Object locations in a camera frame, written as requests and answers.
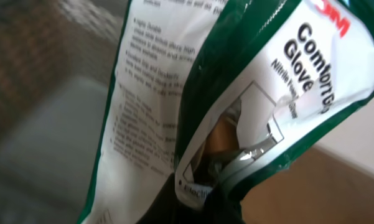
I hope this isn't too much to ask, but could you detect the grey plastic basket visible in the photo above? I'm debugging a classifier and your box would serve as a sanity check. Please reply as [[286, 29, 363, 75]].
[[0, 0, 127, 223]]

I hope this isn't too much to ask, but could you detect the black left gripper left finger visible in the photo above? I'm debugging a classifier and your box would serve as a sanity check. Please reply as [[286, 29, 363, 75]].
[[136, 174, 205, 224]]

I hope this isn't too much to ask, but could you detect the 3M comfort grip gloves pack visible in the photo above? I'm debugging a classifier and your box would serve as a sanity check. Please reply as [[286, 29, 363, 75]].
[[78, 0, 374, 223]]

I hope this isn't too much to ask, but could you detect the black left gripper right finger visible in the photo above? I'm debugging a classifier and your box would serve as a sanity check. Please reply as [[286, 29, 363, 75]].
[[203, 185, 245, 224]]

